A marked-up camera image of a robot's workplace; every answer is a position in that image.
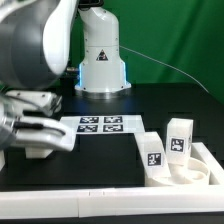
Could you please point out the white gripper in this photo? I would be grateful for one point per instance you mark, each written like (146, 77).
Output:
(43, 133)

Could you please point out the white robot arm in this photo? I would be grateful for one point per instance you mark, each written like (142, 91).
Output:
(34, 52)

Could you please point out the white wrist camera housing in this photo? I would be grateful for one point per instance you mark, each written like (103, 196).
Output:
(47, 103)

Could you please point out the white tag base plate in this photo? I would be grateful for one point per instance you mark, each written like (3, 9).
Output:
(115, 124)

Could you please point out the white U-shaped wall fence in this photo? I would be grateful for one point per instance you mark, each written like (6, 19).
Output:
(120, 201)

